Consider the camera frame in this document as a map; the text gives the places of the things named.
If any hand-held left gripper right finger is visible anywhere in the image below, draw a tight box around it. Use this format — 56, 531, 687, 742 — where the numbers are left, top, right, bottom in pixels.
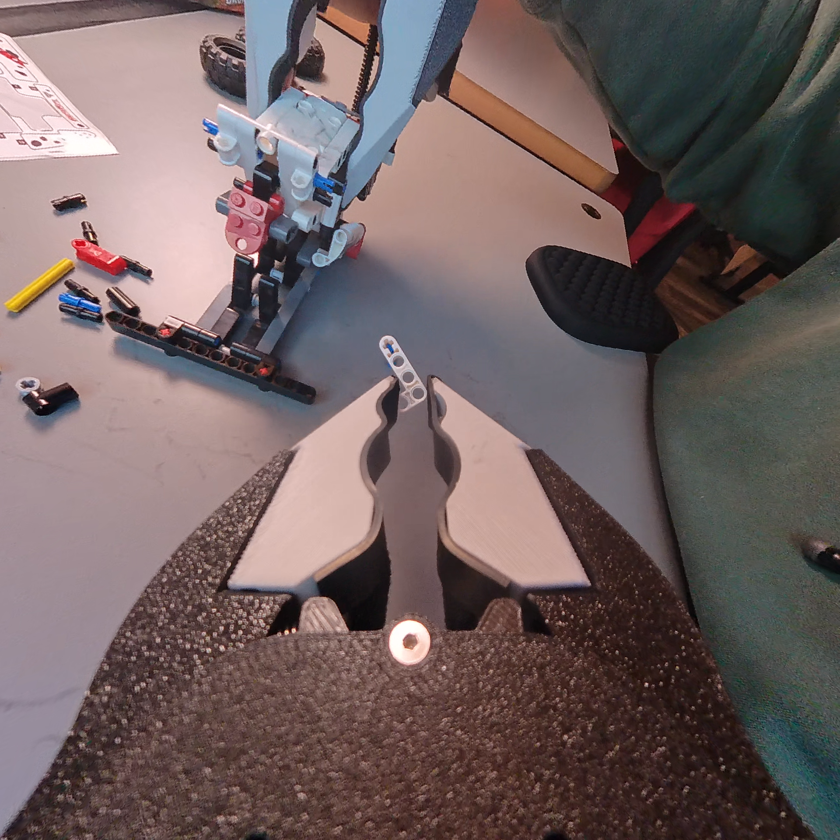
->
427, 378, 592, 592

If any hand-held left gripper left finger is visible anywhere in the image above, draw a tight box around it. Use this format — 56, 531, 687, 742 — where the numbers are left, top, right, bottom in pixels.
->
230, 381, 399, 594

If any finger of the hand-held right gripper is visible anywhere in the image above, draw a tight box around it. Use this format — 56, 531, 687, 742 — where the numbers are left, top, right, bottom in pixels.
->
243, 0, 320, 126
348, 0, 463, 198

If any white toy brick beam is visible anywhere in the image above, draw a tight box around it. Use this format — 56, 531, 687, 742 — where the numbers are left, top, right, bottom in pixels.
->
378, 335, 430, 414

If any black toy vehicle chassis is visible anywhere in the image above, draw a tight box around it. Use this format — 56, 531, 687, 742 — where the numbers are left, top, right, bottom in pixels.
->
105, 90, 368, 404

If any person's right forearm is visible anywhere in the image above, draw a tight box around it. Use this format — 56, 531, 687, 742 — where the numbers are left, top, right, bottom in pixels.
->
519, 0, 840, 263

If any grey desk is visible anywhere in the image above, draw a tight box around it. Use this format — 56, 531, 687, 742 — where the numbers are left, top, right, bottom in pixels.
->
0, 7, 683, 788

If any black wrist rest pad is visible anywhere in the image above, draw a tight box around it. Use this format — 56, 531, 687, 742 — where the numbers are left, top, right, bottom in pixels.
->
525, 246, 681, 353

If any white sticker sheet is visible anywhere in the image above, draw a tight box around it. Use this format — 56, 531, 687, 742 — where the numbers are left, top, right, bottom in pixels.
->
0, 33, 119, 161

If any person's green sweater torso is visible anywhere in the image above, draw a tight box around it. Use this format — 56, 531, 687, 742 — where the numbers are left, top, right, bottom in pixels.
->
654, 237, 840, 840

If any pile of small toy brick parts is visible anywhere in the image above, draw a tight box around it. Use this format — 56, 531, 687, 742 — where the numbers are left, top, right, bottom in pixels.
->
0, 191, 152, 418

